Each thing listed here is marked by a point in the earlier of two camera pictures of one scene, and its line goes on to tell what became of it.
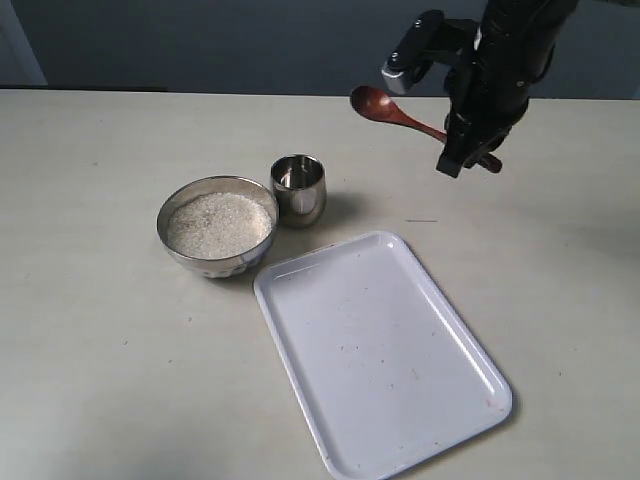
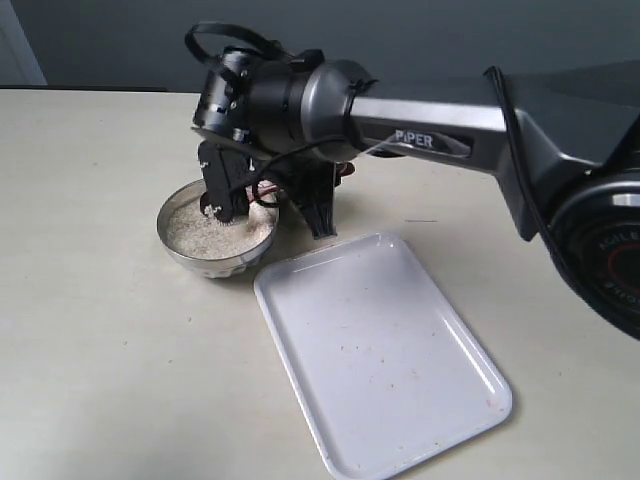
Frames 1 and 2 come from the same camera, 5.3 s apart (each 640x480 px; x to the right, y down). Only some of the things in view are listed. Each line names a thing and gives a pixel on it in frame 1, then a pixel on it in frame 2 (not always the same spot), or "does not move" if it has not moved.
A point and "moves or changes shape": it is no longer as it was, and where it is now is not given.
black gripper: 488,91 -> 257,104
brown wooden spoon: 376,104 moves or changes shape
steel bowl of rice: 217,227 does not move
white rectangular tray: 385,371 does not move
